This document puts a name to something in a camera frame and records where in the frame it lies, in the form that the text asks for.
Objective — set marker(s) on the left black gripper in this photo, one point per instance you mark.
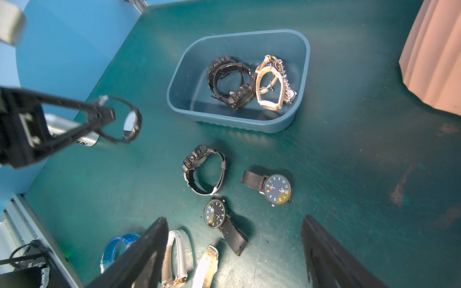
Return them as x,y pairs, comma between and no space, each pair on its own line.
27,133

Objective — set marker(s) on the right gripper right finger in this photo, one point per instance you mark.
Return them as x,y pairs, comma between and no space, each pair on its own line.
329,264

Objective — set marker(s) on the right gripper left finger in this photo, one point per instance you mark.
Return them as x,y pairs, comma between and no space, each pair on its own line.
141,265

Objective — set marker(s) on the small black watch white face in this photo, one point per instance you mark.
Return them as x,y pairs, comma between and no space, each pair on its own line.
127,124

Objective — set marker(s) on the black dial leather strap watch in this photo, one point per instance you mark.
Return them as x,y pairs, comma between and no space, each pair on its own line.
216,217

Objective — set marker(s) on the silver chain bracelet watch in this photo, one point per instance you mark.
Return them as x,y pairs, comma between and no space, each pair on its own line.
290,94

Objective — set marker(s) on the blue plastic storage box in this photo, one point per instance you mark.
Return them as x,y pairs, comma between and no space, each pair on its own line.
189,93

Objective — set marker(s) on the ribbed terracotta flower pot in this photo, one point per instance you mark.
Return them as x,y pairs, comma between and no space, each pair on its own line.
431,58

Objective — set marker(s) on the cream strap small watch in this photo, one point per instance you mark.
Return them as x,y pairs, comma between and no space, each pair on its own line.
206,269

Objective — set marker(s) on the black digital strap watch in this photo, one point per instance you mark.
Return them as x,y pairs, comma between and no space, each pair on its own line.
194,169

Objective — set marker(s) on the aluminium rail front frame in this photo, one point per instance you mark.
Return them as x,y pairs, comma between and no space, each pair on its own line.
30,257

